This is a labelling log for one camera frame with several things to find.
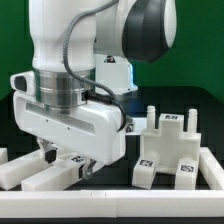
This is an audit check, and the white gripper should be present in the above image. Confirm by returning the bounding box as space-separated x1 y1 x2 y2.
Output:
10 71 126 180

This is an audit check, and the white chair back frame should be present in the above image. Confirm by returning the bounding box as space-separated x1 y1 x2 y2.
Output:
0 150 84 191

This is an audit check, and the white chair seat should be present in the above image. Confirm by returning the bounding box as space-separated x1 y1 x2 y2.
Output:
140 106 201 174

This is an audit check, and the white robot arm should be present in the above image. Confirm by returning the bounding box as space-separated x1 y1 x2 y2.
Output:
11 0 177 178

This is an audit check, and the white front fence bar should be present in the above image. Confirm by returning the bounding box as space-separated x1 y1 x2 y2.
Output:
0 190 224 218

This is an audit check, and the white fence bar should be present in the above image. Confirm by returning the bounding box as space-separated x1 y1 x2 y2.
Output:
0 148 8 165
199 147 224 191
0 190 224 218

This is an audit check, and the white left fence bar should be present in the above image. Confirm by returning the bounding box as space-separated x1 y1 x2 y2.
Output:
0 148 8 165

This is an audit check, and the white tagged flat plate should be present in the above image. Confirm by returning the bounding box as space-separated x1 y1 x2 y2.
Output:
126 117 147 136

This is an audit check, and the white right fence bar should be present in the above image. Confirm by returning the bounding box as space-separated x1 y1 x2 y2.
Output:
199 147 224 191

